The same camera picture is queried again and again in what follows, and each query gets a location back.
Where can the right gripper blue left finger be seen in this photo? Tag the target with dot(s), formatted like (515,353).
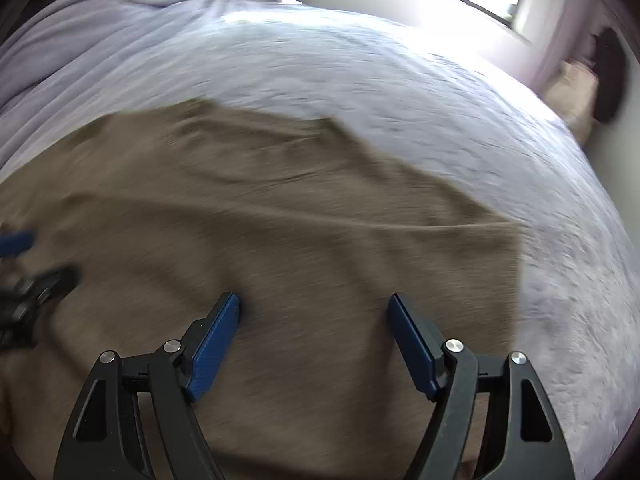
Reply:
(104,438)

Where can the black hanging bag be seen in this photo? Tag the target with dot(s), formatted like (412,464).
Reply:
(609,64)

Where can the lavender embossed bedspread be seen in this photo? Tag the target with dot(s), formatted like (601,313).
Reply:
(466,121)

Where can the pink pleated curtain right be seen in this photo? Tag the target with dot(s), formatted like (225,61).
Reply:
(563,27)

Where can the brown knit sweater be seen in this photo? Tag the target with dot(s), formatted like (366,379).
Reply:
(164,210)

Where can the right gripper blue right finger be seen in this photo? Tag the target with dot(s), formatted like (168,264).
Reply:
(522,437)

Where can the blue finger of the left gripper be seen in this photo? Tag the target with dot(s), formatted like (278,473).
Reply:
(16,243)

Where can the purple fleece blanket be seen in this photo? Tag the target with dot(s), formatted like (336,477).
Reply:
(50,63)

